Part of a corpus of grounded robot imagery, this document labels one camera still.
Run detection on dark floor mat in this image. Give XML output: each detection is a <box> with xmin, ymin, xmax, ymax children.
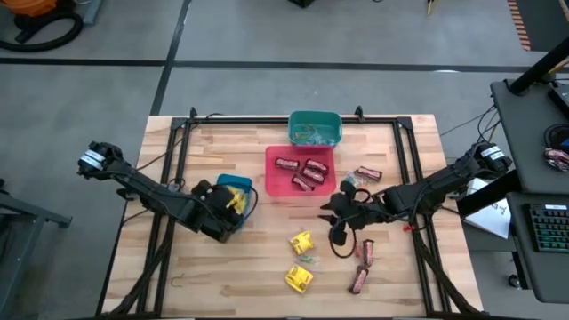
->
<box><xmin>515</xmin><ymin>0</ymin><xmax>569</xmax><ymax>52</ymax></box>

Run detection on black backlit keyboard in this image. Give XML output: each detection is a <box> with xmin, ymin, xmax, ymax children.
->
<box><xmin>527</xmin><ymin>203</ymin><xmax>569</xmax><ymax>253</ymax></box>

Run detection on grey desk top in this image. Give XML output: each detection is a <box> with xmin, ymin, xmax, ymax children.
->
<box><xmin>490</xmin><ymin>78</ymin><xmax>569</xmax><ymax>196</ymax></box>
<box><xmin>505</xmin><ymin>191</ymin><xmax>569</xmax><ymax>305</ymax></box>

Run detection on black aluminium table frame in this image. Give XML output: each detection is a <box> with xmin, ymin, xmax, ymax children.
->
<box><xmin>100</xmin><ymin>105</ymin><xmax>482</xmax><ymax>320</ymax></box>

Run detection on blue plastic bin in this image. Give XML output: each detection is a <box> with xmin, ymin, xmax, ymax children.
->
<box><xmin>215</xmin><ymin>172</ymin><xmax>254</xmax><ymax>231</ymax></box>

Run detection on pink brown candy wrappers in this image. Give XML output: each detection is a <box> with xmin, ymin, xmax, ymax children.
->
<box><xmin>542</xmin><ymin>148</ymin><xmax>569</xmax><ymax>173</ymax></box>

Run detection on black right camera cable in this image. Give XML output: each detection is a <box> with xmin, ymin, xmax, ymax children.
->
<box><xmin>327</xmin><ymin>216</ymin><xmax>359</xmax><ymax>260</ymax></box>

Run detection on black coiled cable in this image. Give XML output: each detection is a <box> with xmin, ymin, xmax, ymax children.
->
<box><xmin>542</xmin><ymin>123</ymin><xmax>569</xmax><ymax>151</ymax></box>

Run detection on grey metal stand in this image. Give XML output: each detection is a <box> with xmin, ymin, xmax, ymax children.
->
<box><xmin>0</xmin><ymin>177</ymin><xmax>74</xmax><ymax>320</ymax></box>

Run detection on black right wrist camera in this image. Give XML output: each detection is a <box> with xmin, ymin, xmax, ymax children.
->
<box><xmin>329</xmin><ymin>221</ymin><xmax>349</xmax><ymax>248</ymax></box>

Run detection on white paper sheet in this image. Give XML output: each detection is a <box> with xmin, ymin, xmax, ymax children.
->
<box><xmin>461</xmin><ymin>177</ymin><xmax>513</xmax><ymax>240</ymax></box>

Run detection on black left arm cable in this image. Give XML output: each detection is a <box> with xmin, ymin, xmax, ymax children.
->
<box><xmin>135</xmin><ymin>111</ymin><xmax>223</xmax><ymax>172</ymax></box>

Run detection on black floor cables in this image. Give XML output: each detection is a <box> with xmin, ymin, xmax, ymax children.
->
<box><xmin>438</xmin><ymin>104</ymin><xmax>501</xmax><ymax>165</ymax></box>

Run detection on green plastic bin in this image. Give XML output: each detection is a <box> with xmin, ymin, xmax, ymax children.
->
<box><xmin>287</xmin><ymin>110</ymin><xmax>343</xmax><ymax>148</ymax></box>

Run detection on pink plastic bin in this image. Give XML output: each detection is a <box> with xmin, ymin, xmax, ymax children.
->
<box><xmin>264</xmin><ymin>145</ymin><xmax>338</xmax><ymax>197</ymax></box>

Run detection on brown pink chocolate bar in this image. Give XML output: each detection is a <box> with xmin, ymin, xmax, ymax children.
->
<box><xmin>347</xmin><ymin>265</ymin><xmax>370</xmax><ymax>296</ymax></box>
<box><xmin>355</xmin><ymin>165</ymin><xmax>383</xmax><ymax>182</ymax></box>
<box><xmin>301</xmin><ymin>166</ymin><xmax>326</xmax><ymax>185</ymax></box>
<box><xmin>291</xmin><ymin>173</ymin><xmax>317</xmax><ymax>193</ymax></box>
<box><xmin>274</xmin><ymin>156</ymin><xmax>301</xmax><ymax>172</ymax></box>
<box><xmin>304</xmin><ymin>158</ymin><xmax>330</xmax><ymax>175</ymax></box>
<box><xmin>362</xmin><ymin>238</ymin><xmax>375</xmax><ymax>268</ymax></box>

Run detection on black left camera cable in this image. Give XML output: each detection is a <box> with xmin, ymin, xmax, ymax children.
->
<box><xmin>239</xmin><ymin>185</ymin><xmax>260</xmax><ymax>223</ymax></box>

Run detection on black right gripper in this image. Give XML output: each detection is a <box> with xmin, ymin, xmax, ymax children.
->
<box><xmin>317</xmin><ymin>180</ymin><xmax>392</xmax><ymax>230</ymax></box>

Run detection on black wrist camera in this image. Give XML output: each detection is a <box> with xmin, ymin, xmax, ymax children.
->
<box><xmin>192</xmin><ymin>178</ymin><xmax>218</xmax><ymax>200</ymax></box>
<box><xmin>329</xmin><ymin>221</ymin><xmax>349</xmax><ymax>248</ymax></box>

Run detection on black camera cable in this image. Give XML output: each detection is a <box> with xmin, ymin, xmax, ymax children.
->
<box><xmin>239</xmin><ymin>185</ymin><xmax>260</xmax><ymax>223</ymax></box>
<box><xmin>327</xmin><ymin>216</ymin><xmax>359</xmax><ymax>260</ymax></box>

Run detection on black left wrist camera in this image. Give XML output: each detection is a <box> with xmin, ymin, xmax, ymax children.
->
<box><xmin>192</xmin><ymin>178</ymin><xmax>218</xmax><ymax>200</ymax></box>

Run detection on black vacuum hose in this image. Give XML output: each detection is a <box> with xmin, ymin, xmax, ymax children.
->
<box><xmin>0</xmin><ymin>9</ymin><xmax>84</xmax><ymax>53</ymax></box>

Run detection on orange black striped strip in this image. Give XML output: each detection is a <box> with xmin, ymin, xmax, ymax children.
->
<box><xmin>506</xmin><ymin>0</ymin><xmax>533</xmax><ymax>52</ymax></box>

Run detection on orange vacuum cleaner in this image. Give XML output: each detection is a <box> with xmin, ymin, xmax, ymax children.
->
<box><xmin>0</xmin><ymin>0</ymin><xmax>59</xmax><ymax>19</ymax></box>

